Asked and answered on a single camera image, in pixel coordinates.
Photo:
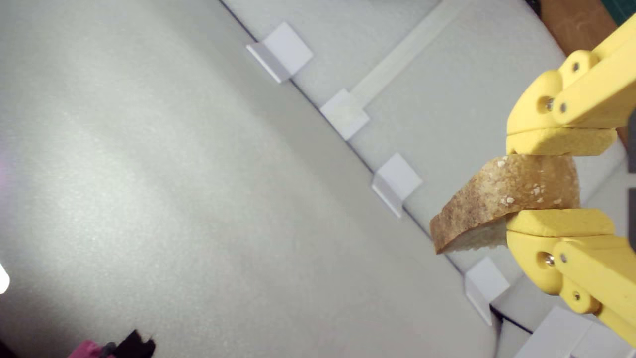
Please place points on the brown bread slice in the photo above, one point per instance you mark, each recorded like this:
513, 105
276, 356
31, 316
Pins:
502, 194

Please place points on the green cutting mat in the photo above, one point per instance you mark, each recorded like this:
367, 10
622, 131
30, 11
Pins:
627, 7

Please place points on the pink and black object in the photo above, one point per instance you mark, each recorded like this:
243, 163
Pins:
129, 345

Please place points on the white wall clip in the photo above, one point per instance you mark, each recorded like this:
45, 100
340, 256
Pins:
400, 180
551, 333
285, 49
486, 286
345, 113

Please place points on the white wall strip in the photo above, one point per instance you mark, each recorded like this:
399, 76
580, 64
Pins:
407, 47

